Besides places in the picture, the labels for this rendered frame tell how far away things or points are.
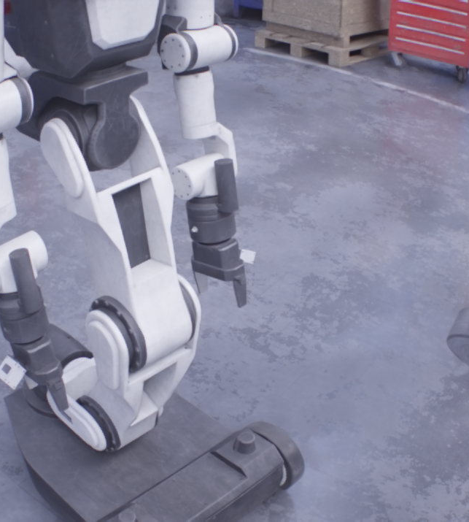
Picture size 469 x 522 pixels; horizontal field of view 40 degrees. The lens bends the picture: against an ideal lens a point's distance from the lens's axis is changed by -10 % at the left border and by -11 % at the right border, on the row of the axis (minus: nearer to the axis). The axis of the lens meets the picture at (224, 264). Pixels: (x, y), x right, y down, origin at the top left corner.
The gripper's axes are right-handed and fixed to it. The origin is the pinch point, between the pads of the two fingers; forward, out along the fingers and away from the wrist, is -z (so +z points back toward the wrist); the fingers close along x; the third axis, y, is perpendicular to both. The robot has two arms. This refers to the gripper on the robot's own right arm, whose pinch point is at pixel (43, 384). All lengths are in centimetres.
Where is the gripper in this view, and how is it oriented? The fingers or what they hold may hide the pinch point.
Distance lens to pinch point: 118.4
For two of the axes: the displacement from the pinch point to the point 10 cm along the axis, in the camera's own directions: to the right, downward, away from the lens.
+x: 7.1, 2.2, -6.7
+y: 6.9, -3.8, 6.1
